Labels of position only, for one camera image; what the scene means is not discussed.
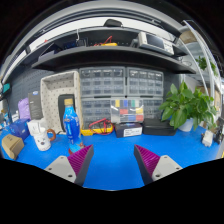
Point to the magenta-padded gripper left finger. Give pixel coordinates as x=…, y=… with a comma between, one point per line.
x=66, y=166

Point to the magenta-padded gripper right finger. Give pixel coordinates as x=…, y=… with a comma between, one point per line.
x=160, y=166

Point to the blue drink bottle gold cap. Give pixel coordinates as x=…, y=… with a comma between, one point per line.
x=71, y=125

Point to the white skull-face mug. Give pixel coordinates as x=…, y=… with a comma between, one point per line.
x=41, y=140

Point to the flat black case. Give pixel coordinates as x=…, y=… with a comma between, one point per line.
x=158, y=127

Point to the black box with white label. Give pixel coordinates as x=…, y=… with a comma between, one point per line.
x=128, y=130

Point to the yellow multimeter with red leads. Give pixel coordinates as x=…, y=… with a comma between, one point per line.
x=100, y=128

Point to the small white box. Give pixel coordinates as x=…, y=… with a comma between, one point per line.
x=33, y=126

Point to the small white adapter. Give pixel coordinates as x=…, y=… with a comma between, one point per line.
x=207, y=138

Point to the black flat pad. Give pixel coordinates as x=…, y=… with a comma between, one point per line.
x=61, y=110

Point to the brown cardboard box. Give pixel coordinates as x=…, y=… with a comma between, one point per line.
x=12, y=146

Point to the dark blue box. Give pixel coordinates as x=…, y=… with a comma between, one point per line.
x=19, y=129

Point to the green potted plant white pot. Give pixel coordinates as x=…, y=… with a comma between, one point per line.
x=181, y=106

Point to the clear box of coloured parts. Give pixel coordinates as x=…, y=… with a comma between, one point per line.
x=126, y=111

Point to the white dotted storage tray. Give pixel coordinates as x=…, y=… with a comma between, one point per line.
x=51, y=100

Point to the tall dark grey carton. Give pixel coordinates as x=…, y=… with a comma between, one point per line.
x=35, y=105

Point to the teal bin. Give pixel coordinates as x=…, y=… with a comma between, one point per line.
x=5, y=90

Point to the black shelf unit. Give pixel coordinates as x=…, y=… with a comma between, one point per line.
x=110, y=55

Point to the white shelf unit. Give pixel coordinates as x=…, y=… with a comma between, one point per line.
x=208, y=50

